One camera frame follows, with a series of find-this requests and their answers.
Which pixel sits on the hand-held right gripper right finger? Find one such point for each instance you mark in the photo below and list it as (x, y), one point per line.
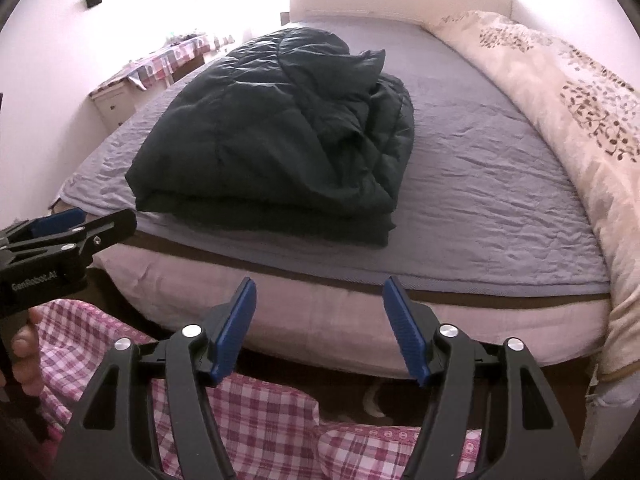
(407, 335)

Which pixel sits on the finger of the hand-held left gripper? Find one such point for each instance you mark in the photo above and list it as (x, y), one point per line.
(107, 227)
(55, 222)

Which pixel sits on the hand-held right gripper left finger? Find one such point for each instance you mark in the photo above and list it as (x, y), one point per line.
(235, 330)

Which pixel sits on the dark green puffer jacket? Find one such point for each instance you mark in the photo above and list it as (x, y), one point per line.
(260, 150)

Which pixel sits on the person's left hand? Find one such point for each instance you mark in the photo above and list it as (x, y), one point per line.
(26, 357)

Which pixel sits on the white curved object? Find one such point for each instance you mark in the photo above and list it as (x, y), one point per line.
(372, 400)

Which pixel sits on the pink plaid pants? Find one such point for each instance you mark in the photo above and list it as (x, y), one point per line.
(270, 420)

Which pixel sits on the white side table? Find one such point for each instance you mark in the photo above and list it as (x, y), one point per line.
(112, 105)

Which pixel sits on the purple bed sheet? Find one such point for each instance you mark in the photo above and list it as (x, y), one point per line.
(475, 185)

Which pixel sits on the red checkered tablecloth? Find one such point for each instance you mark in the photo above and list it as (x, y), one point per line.
(165, 60)

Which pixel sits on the cream floral duvet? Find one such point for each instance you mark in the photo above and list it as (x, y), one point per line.
(575, 85)

